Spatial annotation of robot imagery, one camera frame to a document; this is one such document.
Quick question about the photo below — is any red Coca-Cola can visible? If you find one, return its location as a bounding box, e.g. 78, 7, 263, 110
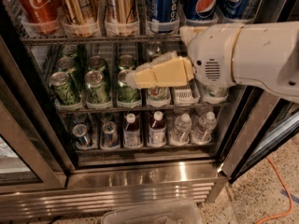
18, 0, 58, 35

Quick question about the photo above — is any white diet 7up can front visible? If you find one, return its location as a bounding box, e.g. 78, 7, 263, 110
147, 87, 168, 101

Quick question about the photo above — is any gold can left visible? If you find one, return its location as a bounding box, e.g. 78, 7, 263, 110
62, 0, 99, 37

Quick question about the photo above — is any clear water bottle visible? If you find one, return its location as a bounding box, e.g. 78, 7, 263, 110
170, 113, 192, 146
192, 111, 217, 145

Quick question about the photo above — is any dark juice bottle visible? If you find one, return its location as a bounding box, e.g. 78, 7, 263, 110
123, 113, 142, 148
148, 111, 166, 147

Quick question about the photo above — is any orange power cable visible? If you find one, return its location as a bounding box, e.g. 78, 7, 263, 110
255, 156, 294, 224

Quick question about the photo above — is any clear water bottle right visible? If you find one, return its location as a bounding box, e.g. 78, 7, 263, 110
192, 111, 217, 145

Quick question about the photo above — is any fridge glass door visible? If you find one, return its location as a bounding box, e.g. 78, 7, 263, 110
0, 75, 68, 194
229, 0, 299, 182

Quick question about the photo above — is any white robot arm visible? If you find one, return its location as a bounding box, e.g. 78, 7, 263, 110
125, 21, 299, 103

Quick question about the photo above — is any green can behind left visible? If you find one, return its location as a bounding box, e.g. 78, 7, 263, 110
56, 57, 82, 91

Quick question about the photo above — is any small blue can left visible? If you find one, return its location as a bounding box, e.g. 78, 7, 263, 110
72, 124, 91, 147

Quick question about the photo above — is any clear plastic bin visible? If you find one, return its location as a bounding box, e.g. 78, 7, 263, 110
101, 199, 202, 224

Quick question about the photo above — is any green can front left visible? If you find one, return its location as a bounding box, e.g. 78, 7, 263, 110
50, 72, 80, 105

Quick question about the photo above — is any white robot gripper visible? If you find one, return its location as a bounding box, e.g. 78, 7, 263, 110
125, 23, 244, 90

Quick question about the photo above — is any blue Pepsi can right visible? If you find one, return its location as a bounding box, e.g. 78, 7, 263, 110
219, 0, 261, 20

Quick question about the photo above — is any empty white can tray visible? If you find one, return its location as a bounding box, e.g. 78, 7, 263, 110
170, 80, 200, 105

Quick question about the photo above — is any blue pepsi can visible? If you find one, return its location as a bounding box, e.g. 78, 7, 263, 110
219, 0, 261, 20
183, 0, 217, 25

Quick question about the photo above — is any blue Pepsi can middle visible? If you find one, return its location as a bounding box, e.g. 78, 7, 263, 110
183, 0, 217, 25

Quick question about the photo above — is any dark juice bottle right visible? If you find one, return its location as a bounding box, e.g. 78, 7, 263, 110
148, 111, 166, 147

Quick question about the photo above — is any blue Bud Light can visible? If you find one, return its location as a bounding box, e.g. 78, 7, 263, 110
147, 0, 178, 34

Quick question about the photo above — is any stainless steel fridge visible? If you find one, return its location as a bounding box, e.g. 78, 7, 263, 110
0, 0, 299, 221

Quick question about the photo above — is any fridge glass door right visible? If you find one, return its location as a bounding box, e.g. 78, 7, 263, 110
229, 0, 299, 182

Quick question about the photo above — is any clear water bottle left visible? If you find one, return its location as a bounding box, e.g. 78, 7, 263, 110
170, 113, 192, 146

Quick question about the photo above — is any dark juice bottle left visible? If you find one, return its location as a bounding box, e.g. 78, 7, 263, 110
123, 113, 142, 148

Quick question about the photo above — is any white can front right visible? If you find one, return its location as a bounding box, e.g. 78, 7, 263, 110
205, 86, 228, 98

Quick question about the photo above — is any fridge glass door left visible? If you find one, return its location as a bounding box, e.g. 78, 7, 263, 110
0, 75, 68, 194

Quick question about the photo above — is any gold orange can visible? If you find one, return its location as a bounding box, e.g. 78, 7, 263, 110
106, 0, 138, 36

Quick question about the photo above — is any small blue can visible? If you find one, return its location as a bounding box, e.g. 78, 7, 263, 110
72, 124, 91, 147
102, 121, 119, 149

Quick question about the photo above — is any green can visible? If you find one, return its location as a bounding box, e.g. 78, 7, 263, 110
84, 70, 111, 105
50, 72, 80, 105
56, 57, 82, 91
118, 69, 141, 103
118, 55, 136, 71
88, 55, 108, 76

